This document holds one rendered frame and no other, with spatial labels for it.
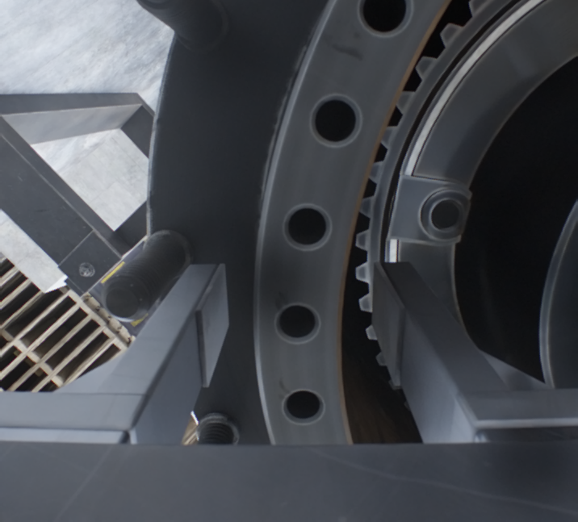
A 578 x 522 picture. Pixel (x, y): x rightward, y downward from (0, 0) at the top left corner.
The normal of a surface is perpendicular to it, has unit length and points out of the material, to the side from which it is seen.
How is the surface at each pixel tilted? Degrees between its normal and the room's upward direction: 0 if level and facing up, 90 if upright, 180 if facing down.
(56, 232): 90
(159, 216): 90
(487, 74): 90
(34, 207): 90
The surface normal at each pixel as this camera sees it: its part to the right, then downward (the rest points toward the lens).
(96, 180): 0.32, -0.04
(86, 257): -0.09, 0.32
